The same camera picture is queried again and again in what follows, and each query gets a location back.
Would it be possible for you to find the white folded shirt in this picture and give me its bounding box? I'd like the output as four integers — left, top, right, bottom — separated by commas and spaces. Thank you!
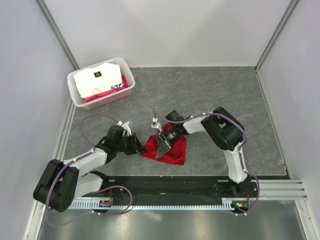
73, 62, 122, 99

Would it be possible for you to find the aluminium frame rail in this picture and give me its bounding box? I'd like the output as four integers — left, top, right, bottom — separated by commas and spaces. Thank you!
257, 178, 308, 201

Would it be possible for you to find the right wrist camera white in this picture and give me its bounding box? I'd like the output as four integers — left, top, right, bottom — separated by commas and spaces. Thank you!
151, 117, 163, 132

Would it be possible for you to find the white slotted cable duct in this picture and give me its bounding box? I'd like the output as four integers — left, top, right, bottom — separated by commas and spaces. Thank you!
68, 197, 235, 211

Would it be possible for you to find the red cloth napkin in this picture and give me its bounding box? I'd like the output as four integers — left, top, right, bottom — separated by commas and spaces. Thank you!
140, 134, 187, 165

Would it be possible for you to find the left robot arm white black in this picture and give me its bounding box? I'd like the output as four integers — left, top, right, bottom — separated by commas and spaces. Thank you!
33, 125, 146, 213

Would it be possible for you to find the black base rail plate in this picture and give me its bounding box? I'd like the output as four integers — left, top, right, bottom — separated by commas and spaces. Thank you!
79, 174, 261, 206

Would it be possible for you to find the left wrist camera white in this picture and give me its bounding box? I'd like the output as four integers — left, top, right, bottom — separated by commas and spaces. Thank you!
117, 121, 132, 137

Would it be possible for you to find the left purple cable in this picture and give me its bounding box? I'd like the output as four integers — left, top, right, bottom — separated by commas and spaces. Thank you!
44, 113, 133, 227

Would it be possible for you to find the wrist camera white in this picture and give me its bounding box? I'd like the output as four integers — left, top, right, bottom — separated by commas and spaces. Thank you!
117, 121, 132, 137
151, 117, 163, 132

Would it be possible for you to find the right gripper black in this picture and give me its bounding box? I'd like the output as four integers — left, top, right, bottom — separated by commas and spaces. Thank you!
156, 126, 180, 159

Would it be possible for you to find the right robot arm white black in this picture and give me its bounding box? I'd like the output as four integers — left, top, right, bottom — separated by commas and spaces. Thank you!
155, 106, 250, 197

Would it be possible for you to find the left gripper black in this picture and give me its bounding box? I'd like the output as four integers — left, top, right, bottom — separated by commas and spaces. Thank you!
115, 132, 147, 156

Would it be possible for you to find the white plastic basket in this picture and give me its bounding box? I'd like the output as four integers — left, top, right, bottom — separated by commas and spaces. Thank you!
67, 57, 136, 110

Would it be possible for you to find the pink folded towel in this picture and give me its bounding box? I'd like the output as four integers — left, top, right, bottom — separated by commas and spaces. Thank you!
84, 73, 131, 103

